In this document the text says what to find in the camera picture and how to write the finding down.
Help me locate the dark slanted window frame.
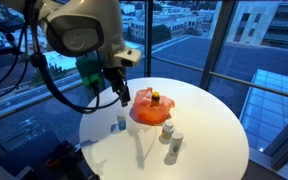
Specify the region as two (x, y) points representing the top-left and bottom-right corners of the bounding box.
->
(265, 108), (288, 172)

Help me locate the orange plastic bag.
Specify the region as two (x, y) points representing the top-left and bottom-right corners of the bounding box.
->
(132, 87), (176, 127)

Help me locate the small blue container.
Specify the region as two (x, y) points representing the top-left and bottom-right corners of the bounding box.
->
(116, 111), (128, 131)

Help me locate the metal window handrail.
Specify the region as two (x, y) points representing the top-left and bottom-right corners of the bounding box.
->
(0, 79), (85, 127)
(150, 55), (288, 102)

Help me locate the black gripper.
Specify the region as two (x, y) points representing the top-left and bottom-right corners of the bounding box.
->
(102, 66), (132, 108)

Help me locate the black equipment with orange parts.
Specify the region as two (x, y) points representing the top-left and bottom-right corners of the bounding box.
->
(42, 139), (101, 180)

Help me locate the yellow-green object behind table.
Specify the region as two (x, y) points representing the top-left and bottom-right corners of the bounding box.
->
(75, 55), (105, 91)

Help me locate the amber pill bottle white cap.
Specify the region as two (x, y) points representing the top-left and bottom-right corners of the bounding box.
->
(160, 120), (176, 141)

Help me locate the grey window mullion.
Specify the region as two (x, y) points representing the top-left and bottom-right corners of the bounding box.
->
(198, 0), (237, 92)
(143, 0), (154, 78)

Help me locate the black camera stand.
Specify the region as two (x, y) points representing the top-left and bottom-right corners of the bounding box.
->
(0, 19), (29, 102)

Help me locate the tall white plastic bottle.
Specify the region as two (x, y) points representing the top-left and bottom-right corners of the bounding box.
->
(168, 131), (185, 157)

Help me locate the dark bottle yellow cap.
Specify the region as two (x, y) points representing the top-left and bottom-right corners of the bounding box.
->
(150, 91), (161, 108)

